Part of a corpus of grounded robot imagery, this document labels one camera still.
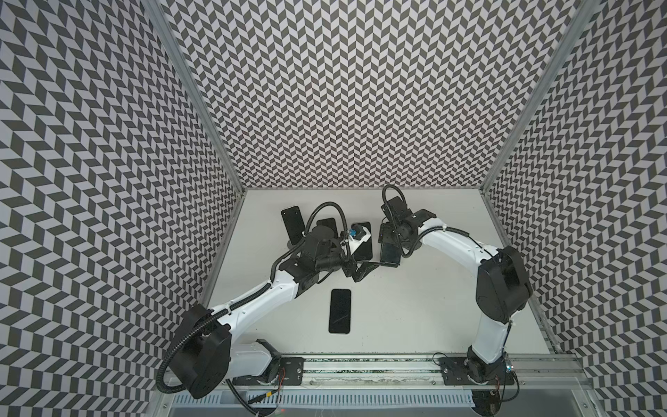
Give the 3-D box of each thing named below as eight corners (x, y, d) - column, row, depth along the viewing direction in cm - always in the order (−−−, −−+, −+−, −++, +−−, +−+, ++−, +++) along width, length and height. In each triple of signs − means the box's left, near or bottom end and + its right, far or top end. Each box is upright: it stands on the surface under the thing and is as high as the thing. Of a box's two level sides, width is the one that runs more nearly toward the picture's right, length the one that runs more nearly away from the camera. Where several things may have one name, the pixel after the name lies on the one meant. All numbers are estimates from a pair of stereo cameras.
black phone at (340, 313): (328, 334, 81) (328, 332, 80) (330, 292, 90) (330, 289, 88) (351, 334, 81) (351, 332, 80) (351, 292, 90) (351, 289, 88)
